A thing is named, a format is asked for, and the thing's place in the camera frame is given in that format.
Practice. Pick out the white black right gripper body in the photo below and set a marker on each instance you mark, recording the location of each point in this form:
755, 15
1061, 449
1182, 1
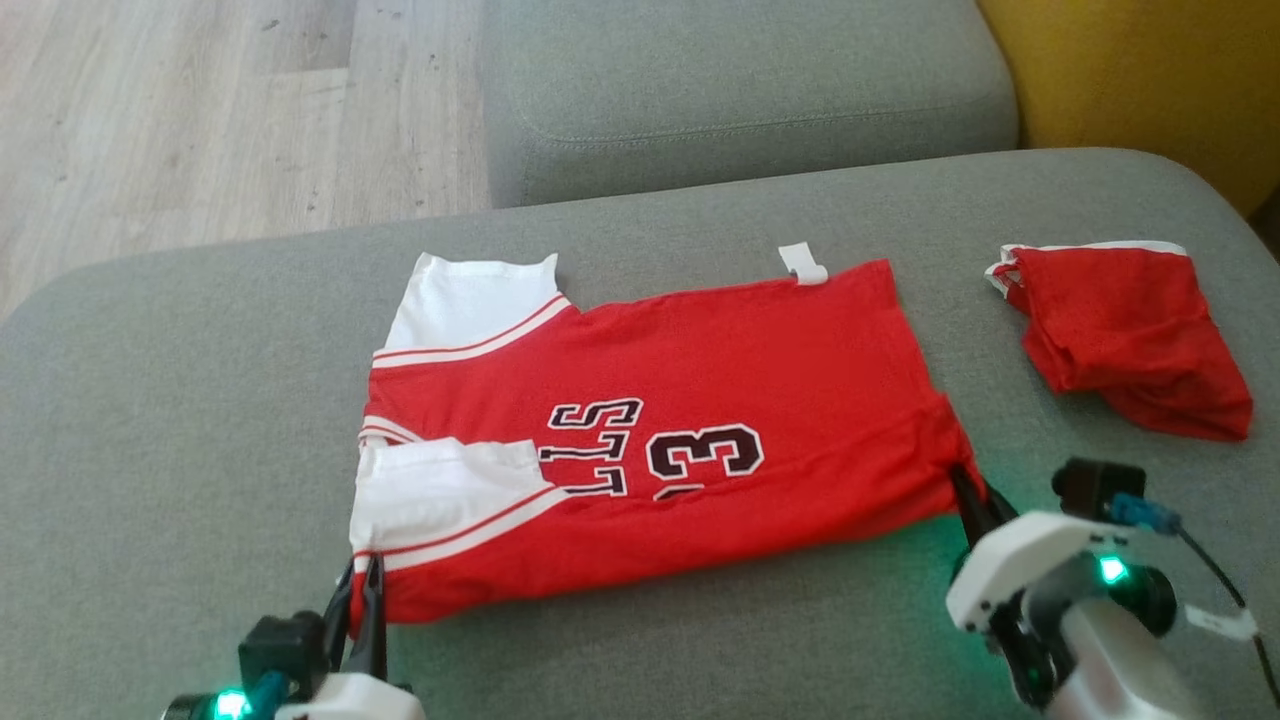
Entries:
1020, 570

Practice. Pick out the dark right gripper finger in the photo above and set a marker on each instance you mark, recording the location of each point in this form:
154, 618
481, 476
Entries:
972, 505
1002, 508

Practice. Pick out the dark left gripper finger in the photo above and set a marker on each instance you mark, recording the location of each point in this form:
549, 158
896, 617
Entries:
340, 620
370, 630

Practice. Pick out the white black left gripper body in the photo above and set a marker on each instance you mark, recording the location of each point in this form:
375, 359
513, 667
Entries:
350, 700

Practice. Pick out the red shorts white trim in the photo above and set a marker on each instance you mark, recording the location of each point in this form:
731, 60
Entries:
1120, 340

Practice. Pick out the red white basketball jersey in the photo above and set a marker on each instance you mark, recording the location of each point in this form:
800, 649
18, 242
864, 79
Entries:
750, 370

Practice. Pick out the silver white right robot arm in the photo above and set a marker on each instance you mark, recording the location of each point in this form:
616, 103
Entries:
1110, 670

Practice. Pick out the wide grey sofa seat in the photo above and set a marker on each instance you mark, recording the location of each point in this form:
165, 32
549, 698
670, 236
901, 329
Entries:
150, 400

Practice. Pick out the yellow sofa back cushion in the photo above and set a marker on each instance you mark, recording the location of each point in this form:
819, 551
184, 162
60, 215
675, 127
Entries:
1150, 80

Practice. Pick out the grey sofa seat cushion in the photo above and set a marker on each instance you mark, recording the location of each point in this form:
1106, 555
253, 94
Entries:
750, 90

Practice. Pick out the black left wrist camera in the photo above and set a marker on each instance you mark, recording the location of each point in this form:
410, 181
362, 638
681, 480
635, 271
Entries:
285, 650

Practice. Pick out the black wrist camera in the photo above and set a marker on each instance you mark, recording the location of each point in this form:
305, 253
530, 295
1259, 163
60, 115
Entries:
1095, 488
285, 650

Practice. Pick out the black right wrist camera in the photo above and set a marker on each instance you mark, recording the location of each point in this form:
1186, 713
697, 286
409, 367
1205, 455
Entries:
1095, 488

